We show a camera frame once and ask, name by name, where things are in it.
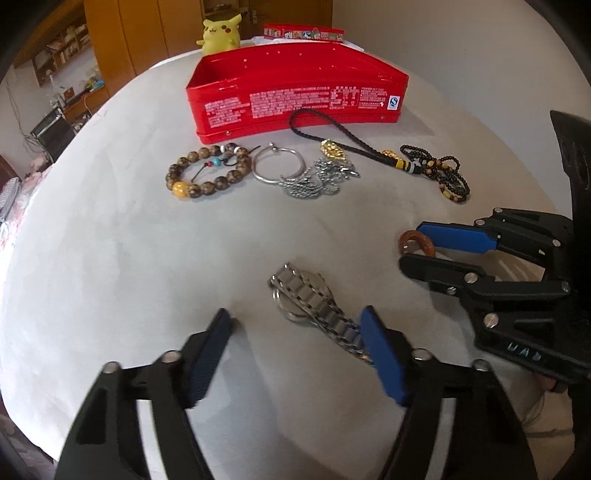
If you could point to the red tin box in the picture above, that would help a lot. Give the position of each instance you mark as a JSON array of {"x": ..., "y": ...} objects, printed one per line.
[{"x": 277, "y": 108}]

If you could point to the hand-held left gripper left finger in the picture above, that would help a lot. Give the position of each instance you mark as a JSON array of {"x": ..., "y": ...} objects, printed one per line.
[{"x": 210, "y": 355}]

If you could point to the wooden desk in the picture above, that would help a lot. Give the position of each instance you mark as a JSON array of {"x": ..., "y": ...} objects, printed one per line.
[{"x": 85, "y": 106}]

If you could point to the black desk device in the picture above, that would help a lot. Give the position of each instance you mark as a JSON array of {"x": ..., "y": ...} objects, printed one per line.
[{"x": 53, "y": 134}]

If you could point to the yellow plush toy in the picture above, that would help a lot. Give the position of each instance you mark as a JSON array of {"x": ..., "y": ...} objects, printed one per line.
[{"x": 219, "y": 34}]

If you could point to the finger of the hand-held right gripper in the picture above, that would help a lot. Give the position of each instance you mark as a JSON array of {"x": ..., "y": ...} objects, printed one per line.
[
  {"x": 457, "y": 236},
  {"x": 438, "y": 272}
]

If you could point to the silver metal watch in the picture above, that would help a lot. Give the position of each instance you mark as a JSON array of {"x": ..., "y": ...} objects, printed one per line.
[{"x": 307, "y": 297}]

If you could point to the silver bangle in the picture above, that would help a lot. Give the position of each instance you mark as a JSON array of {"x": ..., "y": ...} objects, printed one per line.
[{"x": 258, "y": 175}]

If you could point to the wooden wardrobe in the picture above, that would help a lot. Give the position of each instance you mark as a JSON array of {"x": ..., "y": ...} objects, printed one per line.
[{"x": 138, "y": 32}]

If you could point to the wooden bookshelf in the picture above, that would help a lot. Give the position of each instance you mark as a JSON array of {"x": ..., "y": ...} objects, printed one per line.
[{"x": 60, "y": 46}]

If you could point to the red tin lid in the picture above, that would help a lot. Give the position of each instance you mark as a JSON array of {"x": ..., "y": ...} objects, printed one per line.
[{"x": 302, "y": 33}]

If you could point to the gold charm pendant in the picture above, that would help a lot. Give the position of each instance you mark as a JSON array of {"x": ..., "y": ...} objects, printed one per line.
[{"x": 333, "y": 150}]

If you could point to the floral blanket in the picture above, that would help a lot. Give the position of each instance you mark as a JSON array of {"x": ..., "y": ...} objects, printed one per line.
[{"x": 14, "y": 217}]

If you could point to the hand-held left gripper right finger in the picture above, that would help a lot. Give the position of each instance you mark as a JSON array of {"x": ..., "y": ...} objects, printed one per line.
[{"x": 385, "y": 355}]

